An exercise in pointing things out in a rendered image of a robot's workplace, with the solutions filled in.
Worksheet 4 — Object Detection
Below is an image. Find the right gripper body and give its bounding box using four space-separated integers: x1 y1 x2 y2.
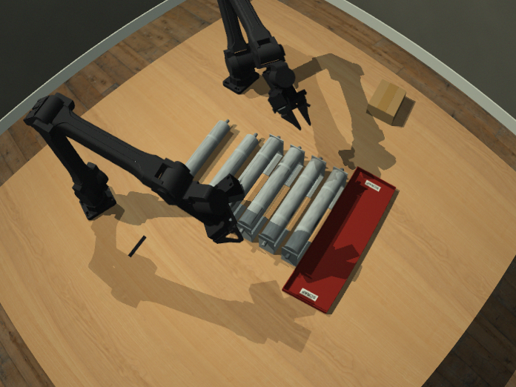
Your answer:
194 207 231 242

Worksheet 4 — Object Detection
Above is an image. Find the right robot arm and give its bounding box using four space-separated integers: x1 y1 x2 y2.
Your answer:
23 93 245 225

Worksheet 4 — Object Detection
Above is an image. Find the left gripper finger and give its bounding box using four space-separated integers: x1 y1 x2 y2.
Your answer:
298 99 311 126
281 111 301 130

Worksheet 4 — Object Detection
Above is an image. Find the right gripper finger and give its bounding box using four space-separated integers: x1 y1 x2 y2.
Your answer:
228 204 238 224
216 222 244 244

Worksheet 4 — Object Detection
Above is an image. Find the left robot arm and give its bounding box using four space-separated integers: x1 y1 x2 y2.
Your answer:
217 0 298 115

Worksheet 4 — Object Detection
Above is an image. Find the red rectangular tray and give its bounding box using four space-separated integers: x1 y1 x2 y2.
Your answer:
282 166 396 314

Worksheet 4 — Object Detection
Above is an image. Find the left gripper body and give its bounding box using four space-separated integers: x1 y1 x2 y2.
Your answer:
271 87 307 111

